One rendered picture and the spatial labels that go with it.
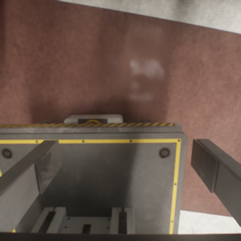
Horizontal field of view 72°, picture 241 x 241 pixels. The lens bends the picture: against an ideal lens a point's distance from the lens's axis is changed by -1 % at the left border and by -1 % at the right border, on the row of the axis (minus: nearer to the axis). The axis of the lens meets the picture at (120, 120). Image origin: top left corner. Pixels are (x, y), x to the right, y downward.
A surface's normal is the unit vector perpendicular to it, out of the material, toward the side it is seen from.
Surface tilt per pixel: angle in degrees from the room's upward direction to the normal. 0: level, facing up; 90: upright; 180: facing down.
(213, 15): 0
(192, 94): 0
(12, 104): 0
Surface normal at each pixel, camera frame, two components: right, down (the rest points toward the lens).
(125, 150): -0.02, 0.26
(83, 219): -0.02, -0.96
